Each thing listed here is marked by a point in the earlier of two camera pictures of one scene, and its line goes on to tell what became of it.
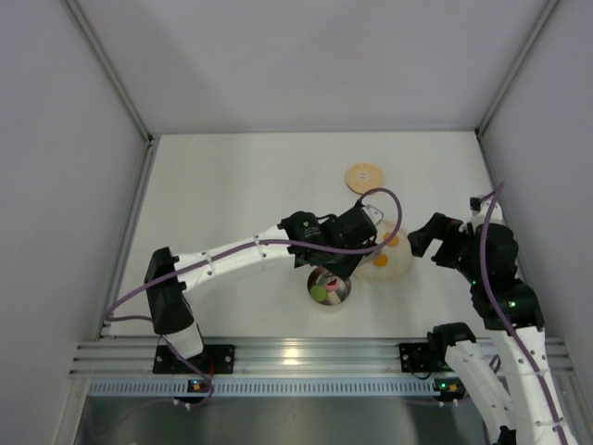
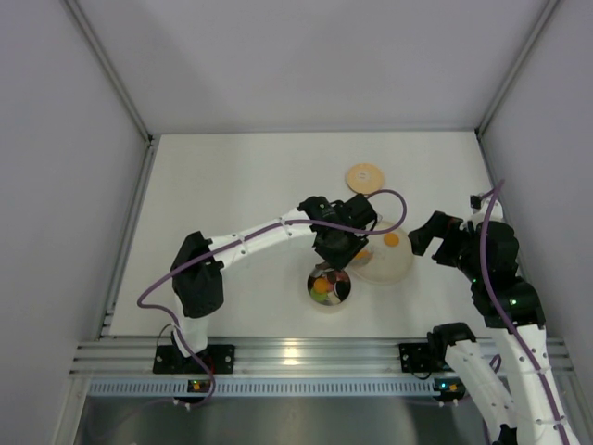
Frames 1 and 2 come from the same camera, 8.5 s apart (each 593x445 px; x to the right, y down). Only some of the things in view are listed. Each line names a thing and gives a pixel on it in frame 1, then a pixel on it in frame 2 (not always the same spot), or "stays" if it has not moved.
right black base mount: (418, 357) stays
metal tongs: (337, 278) -> (318, 267)
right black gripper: (445, 241) stays
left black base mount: (214, 359) stays
